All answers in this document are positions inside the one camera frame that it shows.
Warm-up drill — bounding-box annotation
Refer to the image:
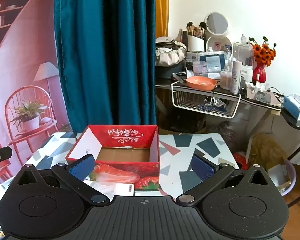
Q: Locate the red vase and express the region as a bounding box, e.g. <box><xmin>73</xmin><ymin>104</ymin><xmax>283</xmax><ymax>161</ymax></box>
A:
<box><xmin>252</xmin><ymin>63</ymin><xmax>267</xmax><ymax>84</ymax></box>

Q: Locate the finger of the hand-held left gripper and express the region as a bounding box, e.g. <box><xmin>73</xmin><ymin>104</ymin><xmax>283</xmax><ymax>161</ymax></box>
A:
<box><xmin>0</xmin><ymin>147</ymin><xmax>12</xmax><ymax>161</ymax></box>

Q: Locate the cluttered grey desk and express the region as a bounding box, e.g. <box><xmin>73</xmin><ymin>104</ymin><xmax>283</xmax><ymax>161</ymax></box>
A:
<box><xmin>155</xmin><ymin>76</ymin><xmax>283</xmax><ymax>135</ymax></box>

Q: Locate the clear acrylic organizer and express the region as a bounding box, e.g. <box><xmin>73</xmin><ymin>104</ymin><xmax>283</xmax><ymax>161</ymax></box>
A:
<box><xmin>233</xmin><ymin>31</ymin><xmax>254</xmax><ymax>66</ymax></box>

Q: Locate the pink room wall poster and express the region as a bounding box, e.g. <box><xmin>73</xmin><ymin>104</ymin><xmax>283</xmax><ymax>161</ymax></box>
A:
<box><xmin>0</xmin><ymin>0</ymin><xmax>73</xmax><ymax>186</ymax></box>

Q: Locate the blue white tissue box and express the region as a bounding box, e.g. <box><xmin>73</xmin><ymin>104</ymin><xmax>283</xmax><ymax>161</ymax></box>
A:
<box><xmin>283</xmin><ymin>93</ymin><xmax>300</xmax><ymax>121</ymax></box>

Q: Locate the white wire basket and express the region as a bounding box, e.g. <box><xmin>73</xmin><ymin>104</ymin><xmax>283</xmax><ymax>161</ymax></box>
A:
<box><xmin>171</xmin><ymin>81</ymin><xmax>241</xmax><ymax>118</ymax></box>

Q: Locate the yellow curtain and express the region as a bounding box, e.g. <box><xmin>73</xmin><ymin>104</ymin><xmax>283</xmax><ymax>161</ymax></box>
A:
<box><xmin>155</xmin><ymin>0</ymin><xmax>170</xmax><ymax>38</ymax></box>

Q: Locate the beige drawstring bag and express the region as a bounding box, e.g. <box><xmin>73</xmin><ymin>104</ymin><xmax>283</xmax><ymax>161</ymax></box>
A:
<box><xmin>155</xmin><ymin>45</ymin><xmax>186</xmax><ymax>67</ymax></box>

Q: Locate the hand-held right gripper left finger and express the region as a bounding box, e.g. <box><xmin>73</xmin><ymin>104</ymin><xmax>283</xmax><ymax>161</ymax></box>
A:
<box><xmin>16</xmin><ymin>154</ymin><xmax>109</xmax><ymax>204</ymax></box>

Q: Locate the white power bank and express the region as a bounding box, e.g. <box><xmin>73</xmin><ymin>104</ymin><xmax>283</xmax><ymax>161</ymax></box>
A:
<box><xmin>114</xmin><ymin>183</ymin><xmax>135</xmax><ymax>197</ymax></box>

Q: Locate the teal curtain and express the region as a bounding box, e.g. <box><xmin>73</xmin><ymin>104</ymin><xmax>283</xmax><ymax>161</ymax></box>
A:
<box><xmin>54</xmin><ymin>0</ymin><xmax>157</xmax><ymax>133</ymax></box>

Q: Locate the white makeup brush holder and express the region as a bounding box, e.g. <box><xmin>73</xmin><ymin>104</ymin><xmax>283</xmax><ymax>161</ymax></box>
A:
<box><xmin>184</xmin><ymin>21</ymin><xmax>207</xmax><ymax>53</ymax></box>

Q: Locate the orange plastic tray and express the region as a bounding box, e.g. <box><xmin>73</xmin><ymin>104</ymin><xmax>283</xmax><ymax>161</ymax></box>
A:
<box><xmin>186</xmin><ymin>76</ymin><xmax>218</xmax><ymax>91</ymax></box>

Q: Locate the blue flat package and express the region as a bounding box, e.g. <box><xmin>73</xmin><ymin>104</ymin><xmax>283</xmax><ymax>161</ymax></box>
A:
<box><xmin>199</xmin><ymin>53</ymin><xmax>227</xmax><ymax>72</ymax></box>

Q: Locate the white spray bottle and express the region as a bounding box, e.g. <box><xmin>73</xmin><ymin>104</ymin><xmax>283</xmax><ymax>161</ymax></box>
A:
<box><xmin>230</xmin><ymin>60</ymin><xmax>242</xmax><ymax>94</ymax></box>

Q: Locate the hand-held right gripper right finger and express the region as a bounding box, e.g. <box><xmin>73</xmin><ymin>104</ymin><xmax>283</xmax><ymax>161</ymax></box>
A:
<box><xmin>177</xmin><ymin>154</ymin><xmax>270</xmax><ymax>204</ymax></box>

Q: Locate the round white vanity mirror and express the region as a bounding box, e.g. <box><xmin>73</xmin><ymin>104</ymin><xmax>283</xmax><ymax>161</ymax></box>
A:
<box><xmin>204</xmin><ymin>12</ymin><xmax>233</xmax><ymax>53</ymax></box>

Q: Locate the black side table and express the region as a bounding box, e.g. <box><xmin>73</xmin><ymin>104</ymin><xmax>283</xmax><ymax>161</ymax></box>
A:
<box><xmin>281</xmin><ymin>105</ymin><xmax>300</xmax><ymax>165</ymax></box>

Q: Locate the black bag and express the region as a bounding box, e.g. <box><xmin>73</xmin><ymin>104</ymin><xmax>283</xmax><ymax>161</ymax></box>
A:
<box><xmin>155</xmin><ymin>63</ymin><xmax>187</xmax><ymax>80</ymax></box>

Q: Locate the red plastic bag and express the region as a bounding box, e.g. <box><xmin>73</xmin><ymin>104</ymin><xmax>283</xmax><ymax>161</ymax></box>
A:
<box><xmin>233</xmin><ymin>152</ymin><xmax>248</xmax><ymax>170</ymax></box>

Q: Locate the lilac plastic basin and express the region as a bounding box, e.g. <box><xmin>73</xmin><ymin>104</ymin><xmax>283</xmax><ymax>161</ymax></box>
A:
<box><xmin>267</xmin><ymin>158</ymin><xmax>297</xmax><ymax>197</ymax></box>

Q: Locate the crumpled white tissue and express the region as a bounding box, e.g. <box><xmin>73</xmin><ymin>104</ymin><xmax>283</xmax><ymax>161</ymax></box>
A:
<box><xmin>244</xmin><ymin>81</ymin><xmax>271</xmax><ymax>92</ymax></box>

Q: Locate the red strawberry cardboard box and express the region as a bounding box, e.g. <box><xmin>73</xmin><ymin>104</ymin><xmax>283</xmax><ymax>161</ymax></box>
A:
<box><xmin>66</xmin><ymin>124</ymin><xmax>161</xmax><ymax>191</ymax></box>

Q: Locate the yellow plastic bag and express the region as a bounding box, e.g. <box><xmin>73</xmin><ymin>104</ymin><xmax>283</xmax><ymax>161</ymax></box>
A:
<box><xmin>248</xmin><ymin>133</ymin><xmax>288</xmax><ymax>171</ymax></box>

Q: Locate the cotton swab box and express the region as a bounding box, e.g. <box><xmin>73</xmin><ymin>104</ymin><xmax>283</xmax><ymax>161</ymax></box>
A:
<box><xmin>220</xmin><ymin>71</ymin><xmax>233</xmax><ymax>88</ymax></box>

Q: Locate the clear jar of cotton pads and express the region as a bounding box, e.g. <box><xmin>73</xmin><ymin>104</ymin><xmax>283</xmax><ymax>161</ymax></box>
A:
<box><xmin>192</xmin><ymin>60</ymin><xmax>208</xmax><ymax>75</ymax></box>

